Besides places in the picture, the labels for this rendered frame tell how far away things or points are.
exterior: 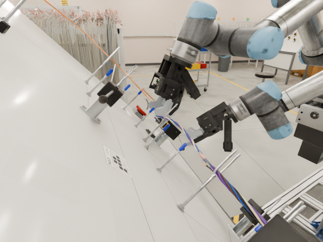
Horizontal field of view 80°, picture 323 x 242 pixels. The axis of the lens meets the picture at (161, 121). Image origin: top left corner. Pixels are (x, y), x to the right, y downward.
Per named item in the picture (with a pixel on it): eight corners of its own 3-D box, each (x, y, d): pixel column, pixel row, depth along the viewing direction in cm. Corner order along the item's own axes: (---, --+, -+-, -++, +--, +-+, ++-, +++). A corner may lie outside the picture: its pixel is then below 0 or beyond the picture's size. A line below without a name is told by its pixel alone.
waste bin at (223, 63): (231, 71, 724) (234, 54, 697) (221, 72, 709) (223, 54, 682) (224, 69, 763) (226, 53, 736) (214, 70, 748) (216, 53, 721)
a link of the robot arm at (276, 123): (290, 121, 71) (275, 96, 69) (297, 135, 61) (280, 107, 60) (268, 130, 75) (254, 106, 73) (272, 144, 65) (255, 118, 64)
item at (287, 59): (285, 84, 555) (303, 19, 484) (259, 75, 660) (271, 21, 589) (307, 83, 567) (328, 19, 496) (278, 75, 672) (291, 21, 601)
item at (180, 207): (180, 206, 35) (237, 151, 35) (185, 214, 34) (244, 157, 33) (174, 202, 34) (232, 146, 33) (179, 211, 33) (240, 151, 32)
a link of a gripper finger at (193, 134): (177, 134, 74) (198, 122, 72) (185, 148, 74) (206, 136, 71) (175, 136, 72) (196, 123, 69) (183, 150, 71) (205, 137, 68)
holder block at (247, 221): (254, 248, 56) (279, 225, 55) (236, 237, 49) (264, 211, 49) (242, 234, 60) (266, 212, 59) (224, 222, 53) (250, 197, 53)
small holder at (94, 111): (68, 112, 29) (101, 77, 29) (84, 105, 38) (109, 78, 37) (92, 132, 30) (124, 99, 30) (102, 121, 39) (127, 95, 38)
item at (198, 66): (197, 87, 533) (200, 44, 486) (207, 91, 490) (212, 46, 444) (164, 90, 499) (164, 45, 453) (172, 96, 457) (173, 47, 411)
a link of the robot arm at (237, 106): (249, 114, 69) (252, 116, 61) (237, 121, 71) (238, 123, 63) (238, 97, 70) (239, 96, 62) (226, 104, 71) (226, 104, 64)
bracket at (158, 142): (161, 149, 67) (171, 138, 66) (156, 145, 65) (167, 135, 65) (155, 141, 70) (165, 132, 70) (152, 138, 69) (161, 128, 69)
